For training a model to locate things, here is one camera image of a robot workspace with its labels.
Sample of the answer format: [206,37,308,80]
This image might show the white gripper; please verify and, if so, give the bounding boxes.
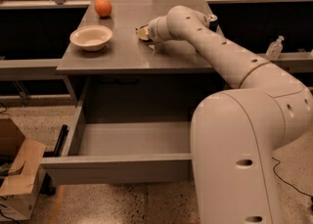
[136,16,172,43]

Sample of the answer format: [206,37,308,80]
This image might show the blue rxbar wrapper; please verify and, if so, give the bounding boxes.
[135,24,149,31]

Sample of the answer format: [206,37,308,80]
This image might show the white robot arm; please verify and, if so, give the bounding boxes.
[136,6,313,224]

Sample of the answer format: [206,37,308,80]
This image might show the open grey top drawer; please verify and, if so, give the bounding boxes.
[39,77,194,186]

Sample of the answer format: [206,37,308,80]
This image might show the grey cabinet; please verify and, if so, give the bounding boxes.
[56,0,229,105]

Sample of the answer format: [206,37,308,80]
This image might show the orange fruit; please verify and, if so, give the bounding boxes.
[94,0,112,18]

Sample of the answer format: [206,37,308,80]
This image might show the white paper bowl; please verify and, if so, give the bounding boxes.
[69,25,112,52]

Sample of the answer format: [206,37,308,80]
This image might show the blue soda can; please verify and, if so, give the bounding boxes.
[208,15,218,31]

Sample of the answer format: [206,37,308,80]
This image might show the clear sanitizer bottle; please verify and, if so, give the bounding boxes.
[266,35,285,60]

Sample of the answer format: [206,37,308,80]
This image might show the cardboard box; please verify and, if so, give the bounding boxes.
[0,118,46,222]

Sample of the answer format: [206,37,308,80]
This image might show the grey metal rail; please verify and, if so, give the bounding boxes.
[0,59,62,81]

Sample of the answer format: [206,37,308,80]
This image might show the black floor cable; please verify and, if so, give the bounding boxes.
[271,157,313,200]

